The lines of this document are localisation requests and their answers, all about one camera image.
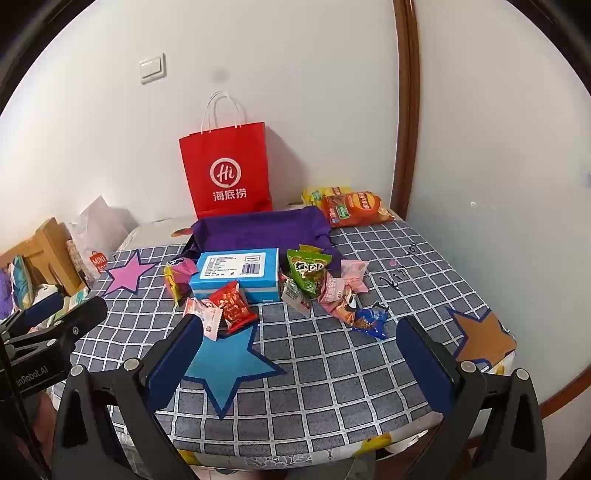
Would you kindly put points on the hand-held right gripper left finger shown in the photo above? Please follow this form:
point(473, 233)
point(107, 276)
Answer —
point(173, 357)

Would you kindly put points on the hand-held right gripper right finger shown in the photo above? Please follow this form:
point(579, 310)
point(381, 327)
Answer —
point(427, 364)

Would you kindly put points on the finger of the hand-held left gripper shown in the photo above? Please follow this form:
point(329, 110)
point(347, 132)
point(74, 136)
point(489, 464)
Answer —
point(44, 305)
point(85, 318)

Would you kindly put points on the white snack packet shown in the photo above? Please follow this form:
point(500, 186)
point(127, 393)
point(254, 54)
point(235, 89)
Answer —
point(203, 317)

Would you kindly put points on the small blue snack packet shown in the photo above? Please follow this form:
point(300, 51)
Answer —
point(371, 321)

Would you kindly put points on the pink and yellow candy packet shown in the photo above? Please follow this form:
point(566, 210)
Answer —
point(178, 273)

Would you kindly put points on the pink snack packet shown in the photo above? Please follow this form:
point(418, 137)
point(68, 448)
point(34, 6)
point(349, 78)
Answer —
point(353, 273)
point(332, 290)

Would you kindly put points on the green triangular snack packet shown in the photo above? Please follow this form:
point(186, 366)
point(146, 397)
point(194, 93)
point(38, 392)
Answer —
point(307, 272)

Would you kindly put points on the colourful printed cloth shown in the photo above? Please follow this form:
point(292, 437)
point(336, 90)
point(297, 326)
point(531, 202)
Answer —
point(21, 281)

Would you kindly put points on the wooden furniture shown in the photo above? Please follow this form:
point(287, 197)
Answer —
point(44, 244)

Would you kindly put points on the red snack packet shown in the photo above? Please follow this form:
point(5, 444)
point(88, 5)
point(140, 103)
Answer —
point(233, 307)

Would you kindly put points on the white shopping bag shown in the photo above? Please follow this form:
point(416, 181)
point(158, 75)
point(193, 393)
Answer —
point(94, 230)

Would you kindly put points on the grey checked tablecloth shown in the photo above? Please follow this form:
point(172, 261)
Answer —
point(332, 369)

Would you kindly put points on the blue tissue box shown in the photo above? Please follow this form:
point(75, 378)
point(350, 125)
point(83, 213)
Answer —
point(240, 286)

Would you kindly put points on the orange chips bag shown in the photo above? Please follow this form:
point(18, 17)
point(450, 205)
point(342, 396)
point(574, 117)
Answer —
point(358, 208)

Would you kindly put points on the yellow noodle snack packet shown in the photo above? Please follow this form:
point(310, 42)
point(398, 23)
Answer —
point(317, 196)

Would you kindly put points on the red paper bag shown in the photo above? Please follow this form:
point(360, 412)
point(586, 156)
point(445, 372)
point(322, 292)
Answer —
point(226, 157)

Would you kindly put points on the white light switch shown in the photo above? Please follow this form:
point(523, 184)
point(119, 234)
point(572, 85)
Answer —
point(152, 69)

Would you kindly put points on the brown wooden door frame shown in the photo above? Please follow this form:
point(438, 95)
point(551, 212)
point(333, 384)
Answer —
point(406, 92)

